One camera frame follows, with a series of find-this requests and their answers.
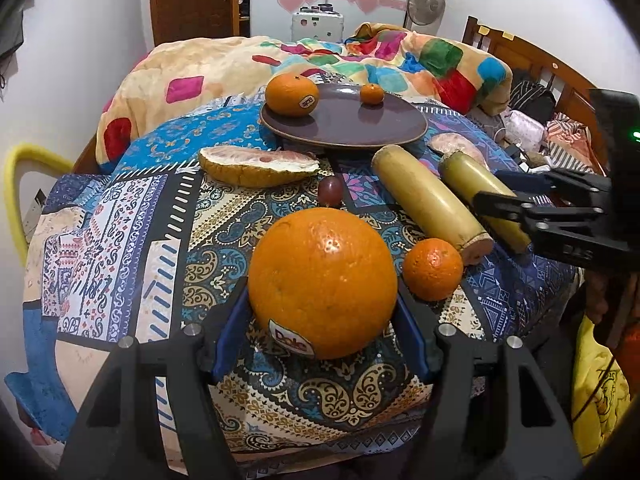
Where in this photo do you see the colourful patchwork quilt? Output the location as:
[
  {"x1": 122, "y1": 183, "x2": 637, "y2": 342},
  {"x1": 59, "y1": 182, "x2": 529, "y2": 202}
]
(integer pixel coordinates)
[{"x1": 96, "y1": 22, "x2": 514, "y2": 173}]

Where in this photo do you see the dark hanging cloth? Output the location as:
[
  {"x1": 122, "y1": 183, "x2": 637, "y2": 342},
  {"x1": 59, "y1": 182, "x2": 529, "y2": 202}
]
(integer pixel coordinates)
[{"x1": 0, "y1": 0, "x2": 26, "y2": 58}]

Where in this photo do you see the striped cloth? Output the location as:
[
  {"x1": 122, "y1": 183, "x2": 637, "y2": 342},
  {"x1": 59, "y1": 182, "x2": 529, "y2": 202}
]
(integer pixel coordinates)
[{"x1": 544, "y1": 114, "x2": 610, "y2": 177}]

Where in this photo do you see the brown wooden door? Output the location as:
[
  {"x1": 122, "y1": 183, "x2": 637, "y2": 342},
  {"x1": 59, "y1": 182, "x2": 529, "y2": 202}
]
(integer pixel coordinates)
[{"x1": 149, "y1": 0, "x2": 252, "y2": 47}]

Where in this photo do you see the pink white cloth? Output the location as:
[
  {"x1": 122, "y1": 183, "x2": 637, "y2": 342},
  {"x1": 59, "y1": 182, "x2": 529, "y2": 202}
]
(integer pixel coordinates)
[{"x1": 504, "y1": 109, "x2": 547, "y2": 150}]

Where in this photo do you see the pink pomelo segment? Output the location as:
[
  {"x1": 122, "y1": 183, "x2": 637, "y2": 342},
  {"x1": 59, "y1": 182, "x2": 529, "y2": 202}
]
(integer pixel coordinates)
[{"x1": 427, "y1": 132, "x2": 492, "y2": 172}]

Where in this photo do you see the dark red grape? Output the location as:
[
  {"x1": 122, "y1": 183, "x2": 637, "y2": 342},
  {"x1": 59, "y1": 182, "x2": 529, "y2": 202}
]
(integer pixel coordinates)
[{"x1": 317, "y1": 176, "x2": 345, "y2": 209}]

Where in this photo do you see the yellow bag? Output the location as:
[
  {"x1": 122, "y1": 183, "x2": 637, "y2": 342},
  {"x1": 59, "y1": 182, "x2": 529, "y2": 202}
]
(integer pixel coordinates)
[{"x1": 570, "y1": 316, "x2": 632, "y2": 467}]

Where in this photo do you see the wooden bed headboard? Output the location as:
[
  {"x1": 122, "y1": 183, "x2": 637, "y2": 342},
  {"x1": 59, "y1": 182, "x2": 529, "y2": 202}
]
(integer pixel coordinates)
[{"x1": 462, "y1": 15, "x2": 615, "y2": 173}]

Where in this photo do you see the pomelo peel piece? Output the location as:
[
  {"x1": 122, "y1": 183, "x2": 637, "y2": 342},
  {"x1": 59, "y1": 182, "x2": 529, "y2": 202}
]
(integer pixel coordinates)
[{"x1": 198, "y1": 146, "x2": 321, "y2": 188}]

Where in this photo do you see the yellow chair frame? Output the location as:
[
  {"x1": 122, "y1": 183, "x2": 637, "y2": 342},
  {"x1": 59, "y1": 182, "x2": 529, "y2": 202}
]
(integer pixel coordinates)
[{"x1": 3, "y1": 143, "x2": 77, "y2": 267}]

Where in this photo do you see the black striped bag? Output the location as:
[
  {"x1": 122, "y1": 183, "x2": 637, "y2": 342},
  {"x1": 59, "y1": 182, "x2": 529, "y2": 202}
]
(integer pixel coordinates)
[{"x1": 509, "y1": 80, "x2": 557, "y2": 125}]

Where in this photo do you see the blue patterned tablecloth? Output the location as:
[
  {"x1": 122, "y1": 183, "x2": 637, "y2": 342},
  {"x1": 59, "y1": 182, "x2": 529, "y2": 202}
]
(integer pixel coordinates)
[{"x1": 22, "y1": 91, "x2": 582, "y2": 463}]

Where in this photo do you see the sugarcane piece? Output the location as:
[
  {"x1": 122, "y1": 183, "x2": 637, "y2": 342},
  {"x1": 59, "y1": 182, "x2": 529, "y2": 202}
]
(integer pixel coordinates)
[
  {"x1": 439, "y1": 152, "x2": 532, "y2": 255},
  {"x1": 371, "y1": 144, "x2": 495, "y2": 267}
]

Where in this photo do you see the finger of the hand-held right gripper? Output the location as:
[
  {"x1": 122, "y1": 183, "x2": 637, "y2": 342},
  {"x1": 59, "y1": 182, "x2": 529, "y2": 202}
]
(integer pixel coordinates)
[
  {"x1": 494, "y1": 166, "x2": 613, "y2": 200},
  {"x1": 471, "y1": 189, "x2": 608, "y2": 241}
]

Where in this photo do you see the orange with white sticker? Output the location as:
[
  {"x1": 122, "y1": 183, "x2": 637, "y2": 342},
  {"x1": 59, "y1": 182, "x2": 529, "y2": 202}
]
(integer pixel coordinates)
[
  {"x1": 264, "y1": 73, "x2": 320, "y2": 118},
  {"x1": 247, "y1": 208, "x2": 399, "y2": 360}
]

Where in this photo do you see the dark purple plate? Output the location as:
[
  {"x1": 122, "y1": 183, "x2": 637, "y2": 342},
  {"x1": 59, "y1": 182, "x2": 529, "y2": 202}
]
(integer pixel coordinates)
[{"x1": 259, "y1": 83, "x2": 429, "y2": 151}]

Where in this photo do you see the white appliance with knobs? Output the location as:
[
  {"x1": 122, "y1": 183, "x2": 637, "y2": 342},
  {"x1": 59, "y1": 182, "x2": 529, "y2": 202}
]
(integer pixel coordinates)
[{"x1": 291, "y1": 4, "x2": 346, "y2": 42}]

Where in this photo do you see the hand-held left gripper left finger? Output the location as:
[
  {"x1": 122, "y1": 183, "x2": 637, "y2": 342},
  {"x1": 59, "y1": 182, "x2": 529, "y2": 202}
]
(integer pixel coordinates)
[{"x1": 57, "y1": 287, "x2": 257, "y2": 480}]

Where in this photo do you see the standing fan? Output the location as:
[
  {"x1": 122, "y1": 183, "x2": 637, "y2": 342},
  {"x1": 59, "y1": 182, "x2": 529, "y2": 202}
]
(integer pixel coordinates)
[{"x1": 405, "y1": 0, "x2": 446, "y2": 32}]

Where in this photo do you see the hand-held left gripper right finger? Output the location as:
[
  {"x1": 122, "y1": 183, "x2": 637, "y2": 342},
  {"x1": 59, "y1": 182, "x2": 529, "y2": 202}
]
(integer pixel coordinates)
[{"x1": 394, "y1": 285, "x2": 587, "y2": 480}]

